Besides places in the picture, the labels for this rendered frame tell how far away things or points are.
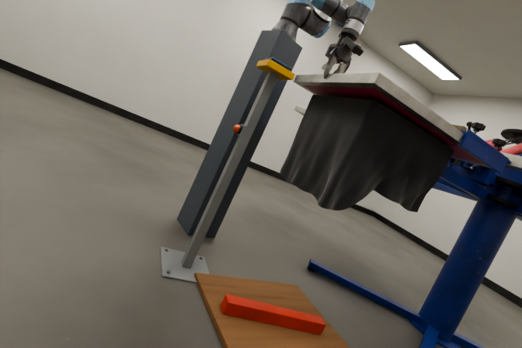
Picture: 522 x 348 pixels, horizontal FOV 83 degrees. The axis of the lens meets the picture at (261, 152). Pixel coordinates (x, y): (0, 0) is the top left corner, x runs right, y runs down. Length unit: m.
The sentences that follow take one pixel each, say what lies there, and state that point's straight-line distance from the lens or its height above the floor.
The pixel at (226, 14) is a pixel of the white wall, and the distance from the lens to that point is 5.11.
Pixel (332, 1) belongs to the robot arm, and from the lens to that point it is 1.41.
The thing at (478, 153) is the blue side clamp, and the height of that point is 0.96.
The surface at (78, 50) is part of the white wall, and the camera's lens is 4.97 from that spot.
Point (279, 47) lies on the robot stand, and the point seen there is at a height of 1.12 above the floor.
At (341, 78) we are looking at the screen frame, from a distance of 1.17.
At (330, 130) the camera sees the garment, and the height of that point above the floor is 0.80.
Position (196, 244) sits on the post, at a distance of 1.36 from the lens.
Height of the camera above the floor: 0.68
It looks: 4 degrees down
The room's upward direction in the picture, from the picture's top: 25 degrees clockwise
